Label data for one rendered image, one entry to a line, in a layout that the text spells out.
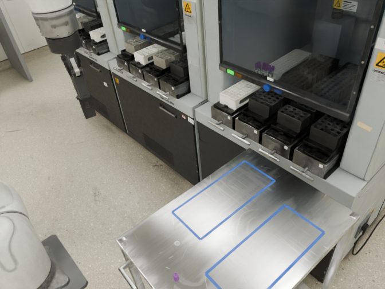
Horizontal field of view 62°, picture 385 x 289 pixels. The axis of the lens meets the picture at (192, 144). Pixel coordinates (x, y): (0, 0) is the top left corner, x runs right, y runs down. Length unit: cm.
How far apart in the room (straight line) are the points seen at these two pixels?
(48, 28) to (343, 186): 106
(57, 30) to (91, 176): 181
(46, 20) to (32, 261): 64
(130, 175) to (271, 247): 159
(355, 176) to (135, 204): 139
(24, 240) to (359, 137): 110
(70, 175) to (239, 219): 177
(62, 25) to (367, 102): 91
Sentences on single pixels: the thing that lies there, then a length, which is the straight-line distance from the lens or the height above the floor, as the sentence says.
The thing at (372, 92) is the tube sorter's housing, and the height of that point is 109.
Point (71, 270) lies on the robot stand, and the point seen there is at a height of 70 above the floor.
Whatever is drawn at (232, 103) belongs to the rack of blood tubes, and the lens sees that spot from 147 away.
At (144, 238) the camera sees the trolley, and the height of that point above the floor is 82.
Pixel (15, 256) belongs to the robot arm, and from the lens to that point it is 102.
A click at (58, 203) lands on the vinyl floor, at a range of 243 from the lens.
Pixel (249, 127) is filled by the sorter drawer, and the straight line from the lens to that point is 141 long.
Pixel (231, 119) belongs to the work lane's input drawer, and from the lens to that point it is 147.
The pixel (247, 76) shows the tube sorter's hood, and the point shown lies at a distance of 138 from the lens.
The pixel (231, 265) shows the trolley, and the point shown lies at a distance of 96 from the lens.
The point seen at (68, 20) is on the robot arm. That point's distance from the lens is 81.
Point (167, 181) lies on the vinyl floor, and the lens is 231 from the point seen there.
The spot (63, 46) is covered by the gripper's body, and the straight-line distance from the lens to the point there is 82.
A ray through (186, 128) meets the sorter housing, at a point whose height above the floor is 57.
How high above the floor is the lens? 165
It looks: 40 degrees down
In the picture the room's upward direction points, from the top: 6 degrees counter-clockwise
